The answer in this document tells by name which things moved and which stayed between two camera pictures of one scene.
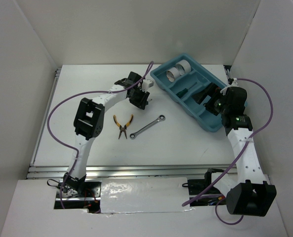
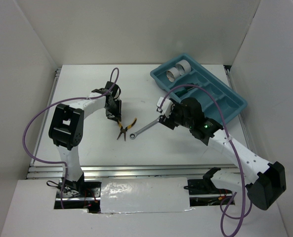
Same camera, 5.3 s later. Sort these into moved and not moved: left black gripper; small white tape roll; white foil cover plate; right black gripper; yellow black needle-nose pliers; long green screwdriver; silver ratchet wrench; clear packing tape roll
Moved: right black gripper; left black gripper; yellow black needle-nose pliers
Not moved: clear packing tape roll; silver ratchet wrench; small white tape roll; white foil cover plate; long green screwdriver
